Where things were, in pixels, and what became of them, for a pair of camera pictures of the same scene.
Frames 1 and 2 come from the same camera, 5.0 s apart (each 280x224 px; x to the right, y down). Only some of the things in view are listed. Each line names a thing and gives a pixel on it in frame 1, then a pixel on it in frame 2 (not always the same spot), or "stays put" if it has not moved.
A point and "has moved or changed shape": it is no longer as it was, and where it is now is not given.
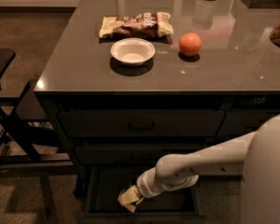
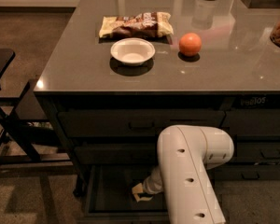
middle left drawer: (129, 154) stays put
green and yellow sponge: (127, 199) has moved or changed shape
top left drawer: (140, 123) stays put
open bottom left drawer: (99, 187) stays put
